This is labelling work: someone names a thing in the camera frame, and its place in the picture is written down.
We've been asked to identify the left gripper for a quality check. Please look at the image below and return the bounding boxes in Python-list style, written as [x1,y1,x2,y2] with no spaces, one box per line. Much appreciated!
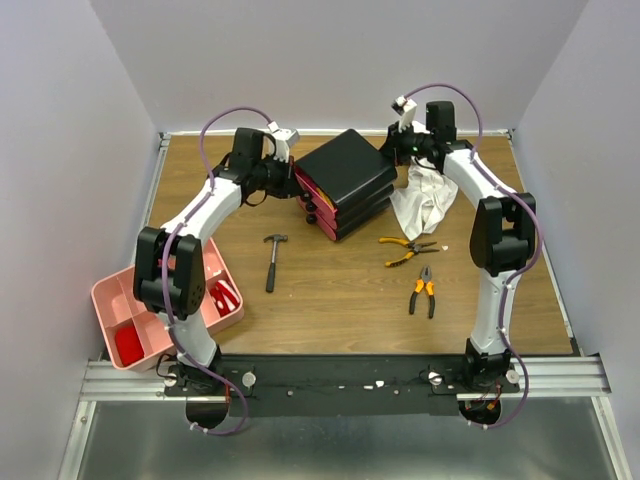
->
[253,153,305,199]

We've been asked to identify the pink top drawer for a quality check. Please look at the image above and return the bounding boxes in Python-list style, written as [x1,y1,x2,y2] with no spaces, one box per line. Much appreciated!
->
[295,167,322,200]

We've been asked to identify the black drawer cabinet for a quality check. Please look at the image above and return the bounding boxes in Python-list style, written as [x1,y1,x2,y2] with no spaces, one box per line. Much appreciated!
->
[295,129,397,242]

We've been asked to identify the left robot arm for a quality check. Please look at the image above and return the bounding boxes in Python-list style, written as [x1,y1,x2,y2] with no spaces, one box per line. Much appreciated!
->
[133,122,302,395]

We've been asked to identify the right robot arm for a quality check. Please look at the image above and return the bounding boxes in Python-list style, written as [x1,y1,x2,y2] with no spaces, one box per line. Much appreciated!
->
[380,96,539,392]

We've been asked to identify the pink middle drawer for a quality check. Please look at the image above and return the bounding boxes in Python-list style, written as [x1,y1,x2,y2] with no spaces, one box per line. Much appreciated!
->
[296,197,337,228]

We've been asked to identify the white cloth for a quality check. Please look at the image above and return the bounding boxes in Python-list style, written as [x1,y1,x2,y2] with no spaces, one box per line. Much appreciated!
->
[390,164,459,241]

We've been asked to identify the yellow needle nose pliers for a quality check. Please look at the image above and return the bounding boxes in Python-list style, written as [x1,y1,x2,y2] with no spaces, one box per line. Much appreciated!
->
[377,235,441,268]

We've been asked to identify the red white item in tray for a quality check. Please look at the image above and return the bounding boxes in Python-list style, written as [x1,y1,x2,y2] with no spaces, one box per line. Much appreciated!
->
[209,280,240,317]

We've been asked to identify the orange black combination pliers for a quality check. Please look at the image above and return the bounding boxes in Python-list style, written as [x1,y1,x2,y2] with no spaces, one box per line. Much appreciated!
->
[408,264,437,320]

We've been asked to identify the pink compartment tray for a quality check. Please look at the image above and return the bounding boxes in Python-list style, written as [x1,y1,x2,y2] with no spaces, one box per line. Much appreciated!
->
[91,241,244,372]

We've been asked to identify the red block in tray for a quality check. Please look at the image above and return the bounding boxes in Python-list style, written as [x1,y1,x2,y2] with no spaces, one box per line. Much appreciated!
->
[114,324,144,367]

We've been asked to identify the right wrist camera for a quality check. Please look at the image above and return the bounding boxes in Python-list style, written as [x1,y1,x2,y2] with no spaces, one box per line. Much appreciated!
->
[391,96,417,133]

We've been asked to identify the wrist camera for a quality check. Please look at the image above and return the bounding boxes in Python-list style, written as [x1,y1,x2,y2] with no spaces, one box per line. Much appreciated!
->
[267,121,300,163]
[391,96,417,133]

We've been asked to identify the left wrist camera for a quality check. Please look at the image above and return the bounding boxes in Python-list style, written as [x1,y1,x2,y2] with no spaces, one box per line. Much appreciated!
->
[267,121,300,163]

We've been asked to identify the black handled hammer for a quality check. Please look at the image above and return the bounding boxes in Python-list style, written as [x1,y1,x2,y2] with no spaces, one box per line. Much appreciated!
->
[263,234,288,293]

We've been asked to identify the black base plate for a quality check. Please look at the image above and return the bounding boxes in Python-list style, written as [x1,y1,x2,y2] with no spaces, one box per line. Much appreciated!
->
[164,354,520,431]

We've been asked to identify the aluminium rail frame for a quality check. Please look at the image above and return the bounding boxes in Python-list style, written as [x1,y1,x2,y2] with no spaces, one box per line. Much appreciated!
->
[81,133,631,479]

